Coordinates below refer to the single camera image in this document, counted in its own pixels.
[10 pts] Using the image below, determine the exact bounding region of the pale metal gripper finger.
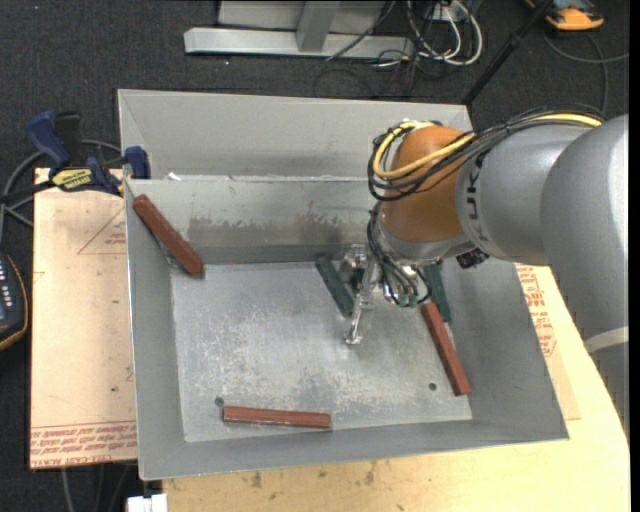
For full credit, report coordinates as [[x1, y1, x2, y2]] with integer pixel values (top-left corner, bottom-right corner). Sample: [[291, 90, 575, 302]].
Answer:
[[352, 299, 374, 347], [343, 298, 363, 346]]

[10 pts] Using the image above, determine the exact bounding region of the dark green flat block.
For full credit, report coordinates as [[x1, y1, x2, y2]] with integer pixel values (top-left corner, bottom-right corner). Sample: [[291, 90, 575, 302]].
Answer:
[[423, 261, 453, 324], [314, 255, 357, 318]]

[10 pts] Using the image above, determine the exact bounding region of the grey metal bin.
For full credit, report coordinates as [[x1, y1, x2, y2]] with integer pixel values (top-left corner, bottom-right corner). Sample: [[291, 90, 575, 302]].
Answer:
[[117, 88, 571, 482]]

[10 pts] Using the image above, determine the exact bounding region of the red-brown flat block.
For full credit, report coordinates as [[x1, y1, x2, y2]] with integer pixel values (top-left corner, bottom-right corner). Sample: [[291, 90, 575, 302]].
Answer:
[[221, 405, 333, 430], [131, 193, 206, 279], [420, 301, 473, 398]]

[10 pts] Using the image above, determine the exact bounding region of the brown cardboard board, red print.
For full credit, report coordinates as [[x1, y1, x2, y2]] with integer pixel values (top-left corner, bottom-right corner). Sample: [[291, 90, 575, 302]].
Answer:
[[28, 167, 584, 472]]

